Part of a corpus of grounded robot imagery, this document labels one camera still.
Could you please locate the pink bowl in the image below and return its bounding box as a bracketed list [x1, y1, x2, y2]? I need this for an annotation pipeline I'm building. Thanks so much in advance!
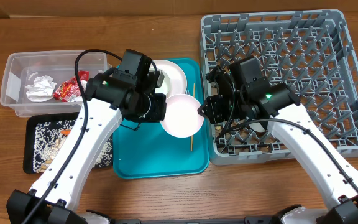
[160, 94, 204, 138]

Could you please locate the white cup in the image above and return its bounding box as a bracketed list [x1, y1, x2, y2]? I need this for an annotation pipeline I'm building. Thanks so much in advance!
[249, 121, 268, 133]

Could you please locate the red snack wrapper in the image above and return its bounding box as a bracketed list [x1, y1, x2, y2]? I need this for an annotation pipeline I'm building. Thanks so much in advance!
[53, 70, 90, 103]

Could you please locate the orange carrot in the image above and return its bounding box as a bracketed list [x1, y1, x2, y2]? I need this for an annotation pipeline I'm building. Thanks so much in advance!
[60, 129, 71, 136]

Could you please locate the peanut shells and rice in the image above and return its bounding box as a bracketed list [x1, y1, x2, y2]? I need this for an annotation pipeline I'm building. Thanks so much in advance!
[30, 120, 113, 173]

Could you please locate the white napkin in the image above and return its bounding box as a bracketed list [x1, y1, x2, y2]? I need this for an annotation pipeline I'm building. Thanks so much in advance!
[25, 75, 57, 103]

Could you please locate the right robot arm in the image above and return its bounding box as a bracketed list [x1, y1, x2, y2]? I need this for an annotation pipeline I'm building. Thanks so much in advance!
[198, 56, 358, 223]

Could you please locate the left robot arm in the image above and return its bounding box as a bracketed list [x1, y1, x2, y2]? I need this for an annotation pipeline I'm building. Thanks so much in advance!
[6, 49, 166, 224]

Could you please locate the grey dishwasher rack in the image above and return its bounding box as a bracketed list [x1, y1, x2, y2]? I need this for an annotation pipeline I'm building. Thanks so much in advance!
[200, 9, 358, 157]

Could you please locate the wooden chopstick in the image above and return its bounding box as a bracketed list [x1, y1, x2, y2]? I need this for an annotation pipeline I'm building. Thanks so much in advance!
[190, 83, 196, 152]

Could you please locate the white round plate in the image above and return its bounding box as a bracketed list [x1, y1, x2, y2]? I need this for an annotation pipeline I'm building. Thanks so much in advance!
[154, 60, 187, 98]

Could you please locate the teal serving tray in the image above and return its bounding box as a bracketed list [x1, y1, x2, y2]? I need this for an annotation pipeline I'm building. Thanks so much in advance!
[112, 58, 210, 180]

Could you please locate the black tray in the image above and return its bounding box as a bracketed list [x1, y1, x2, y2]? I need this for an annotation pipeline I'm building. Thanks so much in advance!
[22, 111, 114, 174]

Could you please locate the clear plastic bin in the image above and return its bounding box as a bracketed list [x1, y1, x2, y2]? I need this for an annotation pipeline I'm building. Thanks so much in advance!
[0, 49, 114, 118]

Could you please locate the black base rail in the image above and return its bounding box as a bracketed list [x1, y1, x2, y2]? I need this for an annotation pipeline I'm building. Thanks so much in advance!
[85, 207, 332, 224]

